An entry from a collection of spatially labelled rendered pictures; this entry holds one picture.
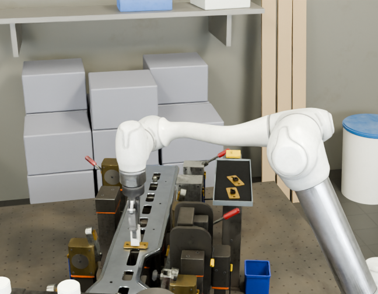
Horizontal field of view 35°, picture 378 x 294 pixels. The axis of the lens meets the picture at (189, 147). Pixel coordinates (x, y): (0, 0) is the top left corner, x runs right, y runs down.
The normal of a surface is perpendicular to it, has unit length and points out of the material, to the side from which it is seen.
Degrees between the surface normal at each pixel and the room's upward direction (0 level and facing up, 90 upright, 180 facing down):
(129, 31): 90
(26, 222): 0
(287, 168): 79
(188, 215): 0
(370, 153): 93
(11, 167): 90
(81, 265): 90
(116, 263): 0
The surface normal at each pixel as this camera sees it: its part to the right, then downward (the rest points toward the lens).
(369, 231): 0.00, -0.92
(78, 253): -0.07, 0.38
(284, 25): 0.20, 0.24
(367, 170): -0.36, 0.41
